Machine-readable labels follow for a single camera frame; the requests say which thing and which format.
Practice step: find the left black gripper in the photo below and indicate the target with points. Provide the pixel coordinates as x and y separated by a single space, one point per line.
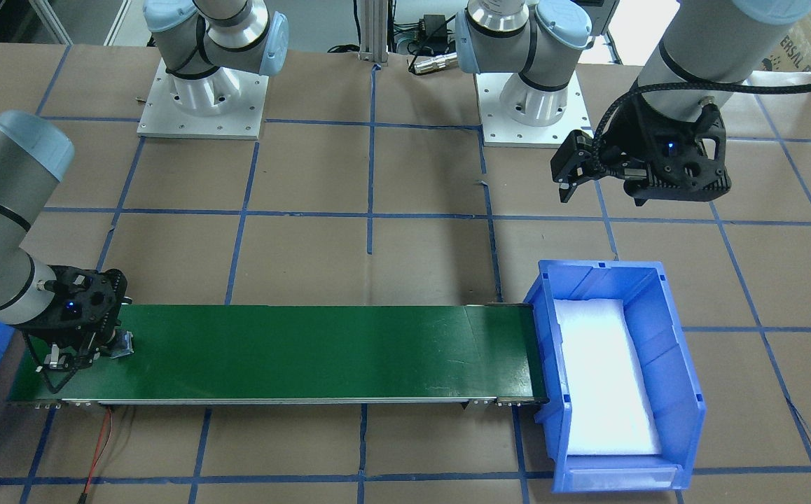
631 149

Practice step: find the brown paper table cover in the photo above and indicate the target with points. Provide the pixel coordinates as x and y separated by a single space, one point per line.
374 187

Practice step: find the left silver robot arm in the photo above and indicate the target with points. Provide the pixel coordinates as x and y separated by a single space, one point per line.
707 42

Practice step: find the white foam pad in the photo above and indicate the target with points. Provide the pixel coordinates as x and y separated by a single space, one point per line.
611 412

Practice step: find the aluminium frame post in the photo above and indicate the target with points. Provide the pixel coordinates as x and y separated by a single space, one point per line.
374 19

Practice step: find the green conveyor belt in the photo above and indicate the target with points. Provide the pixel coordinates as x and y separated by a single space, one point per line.
272 355

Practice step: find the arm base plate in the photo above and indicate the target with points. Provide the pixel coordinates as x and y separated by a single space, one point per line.
227 105
535 105

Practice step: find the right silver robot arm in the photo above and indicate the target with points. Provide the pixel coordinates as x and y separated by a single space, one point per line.
216 60

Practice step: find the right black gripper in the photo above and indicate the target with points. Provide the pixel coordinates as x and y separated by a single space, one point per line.
71 348

